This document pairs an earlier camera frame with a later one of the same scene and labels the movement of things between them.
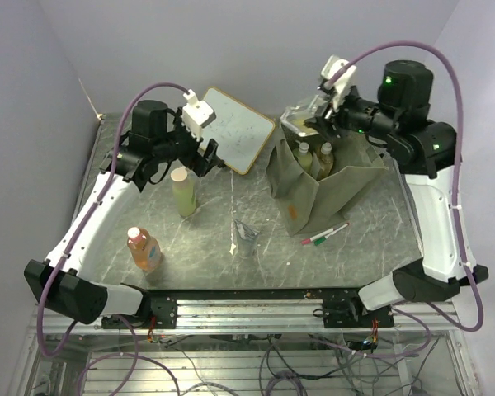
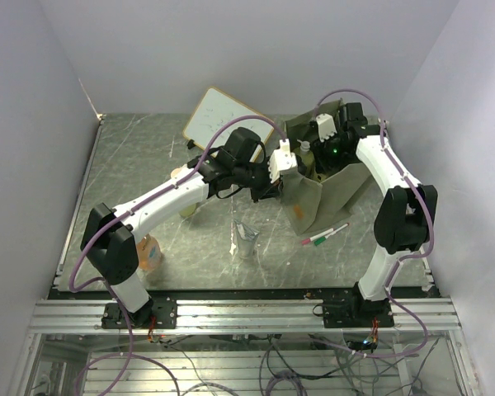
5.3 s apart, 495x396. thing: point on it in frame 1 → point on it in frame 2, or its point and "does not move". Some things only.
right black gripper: (330, 123) → (325, 162)
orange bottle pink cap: (144, 247) does not move
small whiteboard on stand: (241, 131) does not move
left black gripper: (195, 162) → (270, 190)
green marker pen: (320, 240) does not move
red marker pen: (308, 240) does not move
